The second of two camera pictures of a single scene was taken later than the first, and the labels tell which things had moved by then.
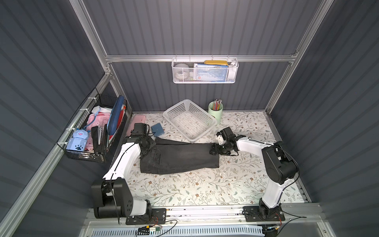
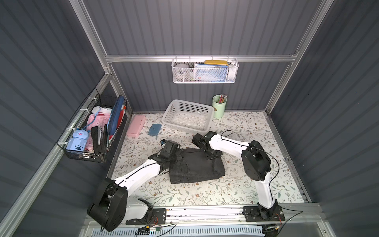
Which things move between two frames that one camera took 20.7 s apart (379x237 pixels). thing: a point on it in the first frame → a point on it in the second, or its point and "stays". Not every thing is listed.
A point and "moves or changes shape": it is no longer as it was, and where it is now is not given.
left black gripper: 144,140 → 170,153
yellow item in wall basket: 216,62 stays
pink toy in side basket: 94,120 stays
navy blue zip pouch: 114,120 stays
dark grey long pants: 169,155 moves or changes shape
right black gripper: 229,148 → 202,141
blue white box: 210,73 stays
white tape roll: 181,71 stays
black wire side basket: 93,135 stays
